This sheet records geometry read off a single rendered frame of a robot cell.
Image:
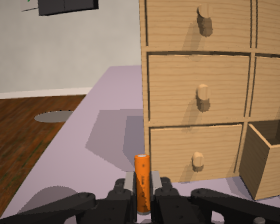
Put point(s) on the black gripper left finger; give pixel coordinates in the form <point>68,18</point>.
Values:
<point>114,210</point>

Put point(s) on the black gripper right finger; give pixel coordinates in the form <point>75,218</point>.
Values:
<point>177,210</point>

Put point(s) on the light brown wooden drawer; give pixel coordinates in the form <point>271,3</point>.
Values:
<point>260,161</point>
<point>179,152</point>
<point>183,87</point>
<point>268,24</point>
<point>187,23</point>
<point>265,98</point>

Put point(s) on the tan wooden chest of drawers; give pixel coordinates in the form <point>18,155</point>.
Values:
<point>243,121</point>

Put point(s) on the orange aaa battery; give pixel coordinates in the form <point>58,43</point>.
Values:
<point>142,169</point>

